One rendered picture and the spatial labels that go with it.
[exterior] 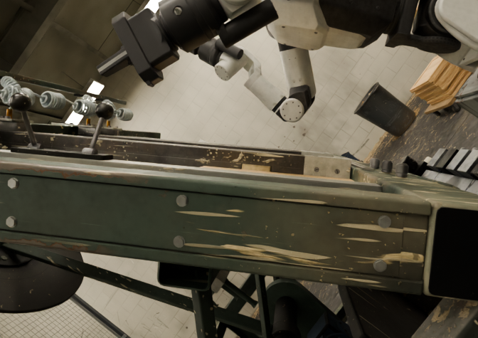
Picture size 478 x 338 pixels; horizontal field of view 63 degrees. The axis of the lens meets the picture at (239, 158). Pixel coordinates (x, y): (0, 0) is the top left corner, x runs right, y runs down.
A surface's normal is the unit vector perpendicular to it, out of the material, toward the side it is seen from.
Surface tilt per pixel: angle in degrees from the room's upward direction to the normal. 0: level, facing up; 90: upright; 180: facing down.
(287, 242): 90
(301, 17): 101
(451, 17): 90
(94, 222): 90
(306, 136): 90
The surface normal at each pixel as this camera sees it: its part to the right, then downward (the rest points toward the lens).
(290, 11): -0.33, 0.70
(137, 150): -0.14, 0.04
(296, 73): -0.33, 0.31
